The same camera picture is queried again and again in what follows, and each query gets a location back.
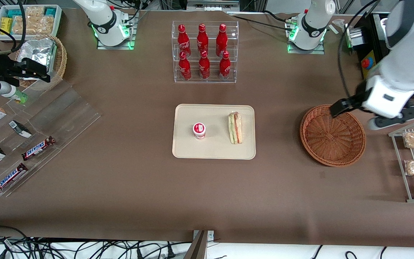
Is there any black cable on table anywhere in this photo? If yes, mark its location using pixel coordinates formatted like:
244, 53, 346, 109
229, 10, 298, 27

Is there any clear acrylic stepped display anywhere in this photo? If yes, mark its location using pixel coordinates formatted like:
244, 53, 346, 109
0, 81, 102, 197

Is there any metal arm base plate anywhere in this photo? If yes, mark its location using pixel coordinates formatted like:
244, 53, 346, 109
97, 11, 136, 50
287, 14, 325, 55

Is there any clear bag of crackers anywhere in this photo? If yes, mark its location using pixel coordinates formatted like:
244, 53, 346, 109
12, 6, 55, 35

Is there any silver metal block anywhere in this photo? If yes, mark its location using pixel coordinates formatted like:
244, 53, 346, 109
344, 27, 364, 49

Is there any brown Snickers bar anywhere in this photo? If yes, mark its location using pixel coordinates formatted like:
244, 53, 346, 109
21, 136, 56, 161
0, 163, 28, 194

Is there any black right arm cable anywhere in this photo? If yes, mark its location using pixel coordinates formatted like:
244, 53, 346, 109
0, 0, 27, 53

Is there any beige plastic tray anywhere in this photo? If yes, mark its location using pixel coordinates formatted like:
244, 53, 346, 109
172, 104, 256, 160

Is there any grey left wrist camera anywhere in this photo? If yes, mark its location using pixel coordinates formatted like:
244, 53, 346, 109
368, 105, 414, 131

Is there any white plastic bin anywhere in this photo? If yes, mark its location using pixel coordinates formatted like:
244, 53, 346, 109
0, 4, 63, 41

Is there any small yellow box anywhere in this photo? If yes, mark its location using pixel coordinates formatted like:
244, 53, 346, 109
0, 17, 13, 35

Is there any triangle sandwich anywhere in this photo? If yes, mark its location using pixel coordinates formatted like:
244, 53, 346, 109
228, 112, 243, 145

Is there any grey wire rack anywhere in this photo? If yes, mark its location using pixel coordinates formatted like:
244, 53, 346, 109
388, 120, 414, 203

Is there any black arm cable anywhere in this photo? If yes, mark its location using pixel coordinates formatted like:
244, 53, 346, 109
0, 0, 27, 53
337, 0, 381, 103

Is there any metal table bracket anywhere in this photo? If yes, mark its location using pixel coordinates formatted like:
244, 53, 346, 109
184, 230, 215, 259

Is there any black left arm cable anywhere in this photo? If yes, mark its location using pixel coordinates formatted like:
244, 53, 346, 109
337, 0, 381, 103

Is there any tangle of black cables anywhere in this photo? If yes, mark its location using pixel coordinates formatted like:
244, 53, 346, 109
0, 226, 193, 259

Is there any brown wicker basket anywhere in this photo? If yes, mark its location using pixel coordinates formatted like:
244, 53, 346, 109
299, 104, 367, 167

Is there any red cola bottle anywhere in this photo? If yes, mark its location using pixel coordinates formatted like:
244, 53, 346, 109
216, 24, 228, 57
197, 23, 209, 54
178, 51, 192, 81
198, 50, 210, 79
219, 51, 231, 80
177, 24, 191, 58

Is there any light wicker basket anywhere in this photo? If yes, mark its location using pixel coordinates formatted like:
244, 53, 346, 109
15, 34, 67, 90

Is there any black food warmer machine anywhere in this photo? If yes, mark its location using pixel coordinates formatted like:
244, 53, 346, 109
353, 11, 414, 108

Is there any green white drink bottle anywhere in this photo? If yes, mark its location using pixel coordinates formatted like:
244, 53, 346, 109
5, 86, 28, 105

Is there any silver foil packet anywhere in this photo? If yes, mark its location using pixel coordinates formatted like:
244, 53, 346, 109
17, 38, 57, 80

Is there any clear acrylic bottle rack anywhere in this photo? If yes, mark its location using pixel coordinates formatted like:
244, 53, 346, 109
172, 21, 239, 84

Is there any red white yogurt cup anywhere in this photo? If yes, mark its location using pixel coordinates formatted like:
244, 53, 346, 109
193, 122, 207, 140

